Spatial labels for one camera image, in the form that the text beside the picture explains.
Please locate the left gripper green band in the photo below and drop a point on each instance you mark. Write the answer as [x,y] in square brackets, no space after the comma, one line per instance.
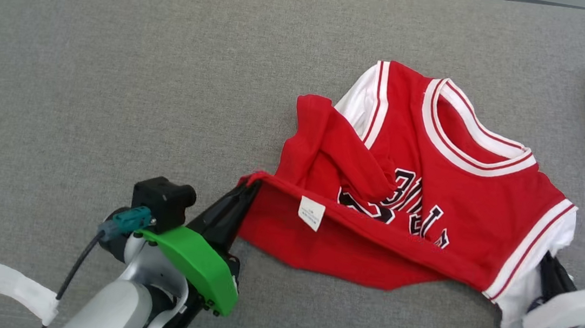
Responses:
[200,268]

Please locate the red basketball jersey white sleeves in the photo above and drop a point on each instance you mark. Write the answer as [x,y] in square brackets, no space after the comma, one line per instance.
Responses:
[409,143]

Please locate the white tape strip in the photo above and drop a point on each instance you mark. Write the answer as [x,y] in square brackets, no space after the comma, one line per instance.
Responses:
[2,283]

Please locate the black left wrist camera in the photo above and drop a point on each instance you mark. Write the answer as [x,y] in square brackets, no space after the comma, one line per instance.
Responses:
[161,199]

